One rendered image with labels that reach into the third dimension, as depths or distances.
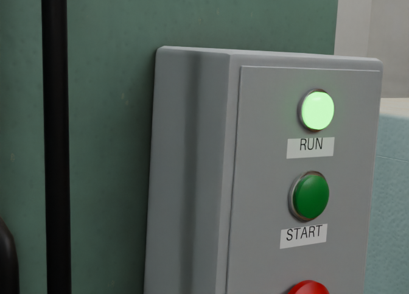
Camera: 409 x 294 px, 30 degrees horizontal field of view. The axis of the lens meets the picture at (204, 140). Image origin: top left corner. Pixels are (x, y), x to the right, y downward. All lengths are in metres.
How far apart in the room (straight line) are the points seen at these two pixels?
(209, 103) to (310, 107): 0.05
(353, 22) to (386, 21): 0.11
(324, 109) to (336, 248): 0.07
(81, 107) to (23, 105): 0.03
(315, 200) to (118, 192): 0.09
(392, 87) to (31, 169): 2.46
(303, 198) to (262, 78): 0.06
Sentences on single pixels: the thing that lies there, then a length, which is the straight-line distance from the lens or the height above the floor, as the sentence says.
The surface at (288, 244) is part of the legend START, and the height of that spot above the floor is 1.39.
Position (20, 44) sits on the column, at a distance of 0.34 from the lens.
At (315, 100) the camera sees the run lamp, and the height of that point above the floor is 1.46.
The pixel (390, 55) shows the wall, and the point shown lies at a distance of 2.77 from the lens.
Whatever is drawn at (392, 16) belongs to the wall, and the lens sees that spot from 2.78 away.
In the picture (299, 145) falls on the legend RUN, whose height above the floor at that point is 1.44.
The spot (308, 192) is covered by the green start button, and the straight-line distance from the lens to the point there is 0.35.
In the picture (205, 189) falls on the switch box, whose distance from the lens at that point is 0.34.
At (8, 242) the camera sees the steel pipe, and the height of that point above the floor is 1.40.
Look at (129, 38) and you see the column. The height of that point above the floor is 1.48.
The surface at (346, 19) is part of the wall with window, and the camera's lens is 2.74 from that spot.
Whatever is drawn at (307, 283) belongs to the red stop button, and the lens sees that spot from 0.36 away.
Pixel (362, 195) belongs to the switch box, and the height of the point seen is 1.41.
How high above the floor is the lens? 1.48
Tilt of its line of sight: 7 degrees down
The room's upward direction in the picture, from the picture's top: 3 degrees clockwise
